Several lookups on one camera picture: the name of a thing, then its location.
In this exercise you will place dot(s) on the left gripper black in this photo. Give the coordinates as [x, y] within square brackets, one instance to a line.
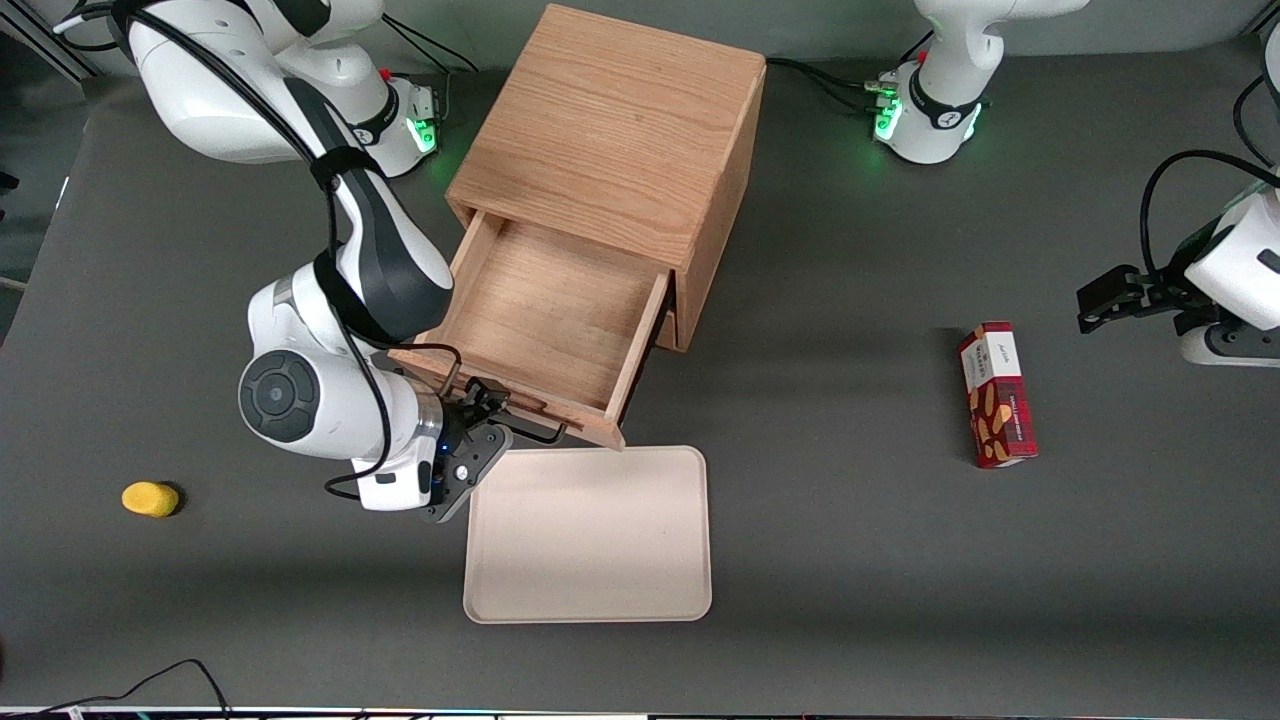
[1163, 295]

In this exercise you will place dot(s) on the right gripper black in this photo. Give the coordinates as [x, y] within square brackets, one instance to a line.
[466, 411]

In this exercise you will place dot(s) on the wooden drawer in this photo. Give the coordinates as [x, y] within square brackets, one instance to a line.
[550, 310]

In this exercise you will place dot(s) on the white Franka left arm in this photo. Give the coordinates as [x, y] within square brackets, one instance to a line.
[945, 110]

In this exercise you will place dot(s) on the beige rectangular tray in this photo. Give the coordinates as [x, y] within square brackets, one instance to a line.
[590, 540]

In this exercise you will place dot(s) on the red plaid shortbread box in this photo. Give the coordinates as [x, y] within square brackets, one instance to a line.
[1000, 410]

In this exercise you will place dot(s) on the wooden cabinet body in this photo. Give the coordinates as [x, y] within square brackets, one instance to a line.
[610, 130]

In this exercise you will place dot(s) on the small yellow rounded object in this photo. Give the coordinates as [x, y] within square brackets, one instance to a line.
[148, 499]

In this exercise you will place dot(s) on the aluminium frame rail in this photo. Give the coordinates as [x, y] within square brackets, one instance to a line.
[70, 60]

